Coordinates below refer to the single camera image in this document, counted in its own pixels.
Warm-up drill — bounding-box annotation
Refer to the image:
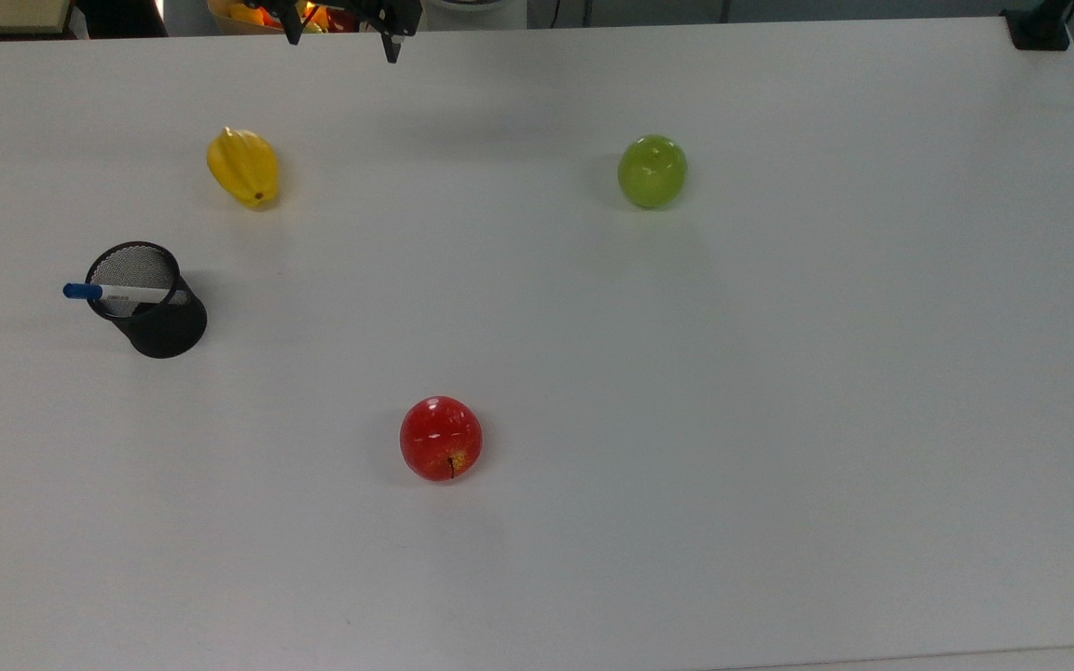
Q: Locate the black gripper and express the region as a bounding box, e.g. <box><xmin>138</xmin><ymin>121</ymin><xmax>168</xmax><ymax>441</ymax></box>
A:
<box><xmin>268</xmin><ymin>0</ymin><xmax>424</xmax><ymax>65</ymax></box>

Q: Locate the white marker pen blue cap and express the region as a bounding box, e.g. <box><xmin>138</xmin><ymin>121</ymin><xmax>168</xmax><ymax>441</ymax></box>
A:
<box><xmin>62</xmin><ymin>282</ymin><xmax>189</xmax><ymax>307</ymax></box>

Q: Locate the black mesh pen holder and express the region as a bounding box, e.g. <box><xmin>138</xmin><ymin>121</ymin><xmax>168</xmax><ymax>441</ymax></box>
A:
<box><xmin>85</xmin><ymin>241</ymin><xmax>209</xmax><ymax>360</ymax></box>

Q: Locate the beige fruit basket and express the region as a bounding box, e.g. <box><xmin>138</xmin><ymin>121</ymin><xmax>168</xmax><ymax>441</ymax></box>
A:
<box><xmin>206</xmin><ymin>0</ymin><xmax>361</xmax><ymax>36</ymax></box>

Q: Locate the yellow starfruit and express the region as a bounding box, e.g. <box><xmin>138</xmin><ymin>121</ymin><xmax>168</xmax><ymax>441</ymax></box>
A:
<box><xmin>206</xmin><ymin>127</ymin><xmax>281</xmax><ymax>211</ymax></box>

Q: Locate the dark chair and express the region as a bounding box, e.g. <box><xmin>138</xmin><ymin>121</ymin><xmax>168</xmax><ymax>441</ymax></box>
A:
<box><xmin>76</xmin><ymin>0</ymin><xmax>169</xmax><ymax>39</ymax></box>

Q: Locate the green apple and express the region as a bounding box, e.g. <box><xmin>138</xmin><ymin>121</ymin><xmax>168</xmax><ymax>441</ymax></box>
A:
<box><xmin>617</xmin><ymin>134</ymin><xmax>689</xmax><ymax>211</ymax></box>

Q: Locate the beige box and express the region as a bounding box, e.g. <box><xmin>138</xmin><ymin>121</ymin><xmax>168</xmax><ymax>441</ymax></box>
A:
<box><xmin>0</xmin><ymin>0</ymin><xmax>74</xmax><ymax>37</ymax></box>

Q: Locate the red apple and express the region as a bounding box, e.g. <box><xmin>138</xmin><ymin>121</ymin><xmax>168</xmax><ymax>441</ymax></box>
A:
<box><xmin>399</xmin><ymin>396</ymin><xmax>484</xmax><ymax>484</ymax></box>

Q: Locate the black table clamp mount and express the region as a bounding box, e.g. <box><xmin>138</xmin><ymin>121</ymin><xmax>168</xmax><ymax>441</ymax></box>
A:
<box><xmin>1001</xmin><ymin>0</ymin><xmax>1074</xmax><ymax>52</ymax></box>

